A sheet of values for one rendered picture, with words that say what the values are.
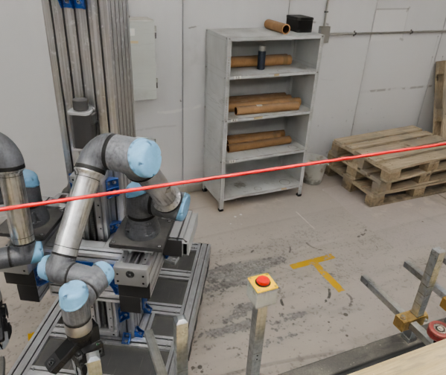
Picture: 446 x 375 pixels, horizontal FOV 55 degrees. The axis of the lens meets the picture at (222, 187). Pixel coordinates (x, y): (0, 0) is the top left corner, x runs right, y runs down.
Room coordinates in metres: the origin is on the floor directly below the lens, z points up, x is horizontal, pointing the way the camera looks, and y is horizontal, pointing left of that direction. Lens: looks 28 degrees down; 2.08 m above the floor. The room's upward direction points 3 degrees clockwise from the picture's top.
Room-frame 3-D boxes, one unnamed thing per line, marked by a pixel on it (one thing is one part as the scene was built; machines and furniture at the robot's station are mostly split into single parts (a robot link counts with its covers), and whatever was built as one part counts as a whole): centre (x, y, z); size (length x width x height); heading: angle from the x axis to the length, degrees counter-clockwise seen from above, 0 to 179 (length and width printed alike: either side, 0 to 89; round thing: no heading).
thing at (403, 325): (1.29, -0.79, 0.82); 0.13 x 0.06 x 0.05; 114
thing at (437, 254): (1.30, -0.81, 0.93); 0.03 x 0.03 x 0.48; 24
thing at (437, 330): (1.16, -0.83, 0.85); 0.08 x 0.08 x 0.11
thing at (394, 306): (1.34, -0.75, 0.82); 0.43 x 0.03 x 0.04; 24
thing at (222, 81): (3.77, -0.29, 0.78); 0.90 x 0.45 x 1.55; 115
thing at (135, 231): (1.50, 0.33, 1.09); 0.15 x 0.15 x 0.10
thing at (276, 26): (3.82, -0.39, 1.59); 0.30 x 0.08 x 0.08; 25
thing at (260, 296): (1.00, -0.14, 1.18); 0.07 x 0.07 x 0.08; 24
